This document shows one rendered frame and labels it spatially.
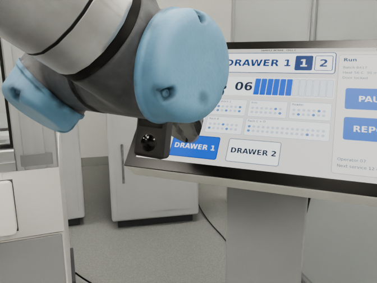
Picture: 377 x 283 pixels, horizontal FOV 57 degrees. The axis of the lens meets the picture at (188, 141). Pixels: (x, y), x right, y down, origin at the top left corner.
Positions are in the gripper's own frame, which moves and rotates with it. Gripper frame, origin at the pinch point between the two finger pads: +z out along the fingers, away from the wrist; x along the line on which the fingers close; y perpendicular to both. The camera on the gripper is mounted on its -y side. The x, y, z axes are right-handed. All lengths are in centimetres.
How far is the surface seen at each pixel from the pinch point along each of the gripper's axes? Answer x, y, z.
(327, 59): -21.9, 21.5, 3.4
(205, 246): 40, 8, 168
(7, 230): 34.9, -21.1, 4.6
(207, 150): -2.8, 0.2, 3.4
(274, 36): 8, 122, 103
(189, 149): 0.8, 0.1, 3.4
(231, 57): -3.2, 21.9, 3.4
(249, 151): -10.3, 0.8, 3.4
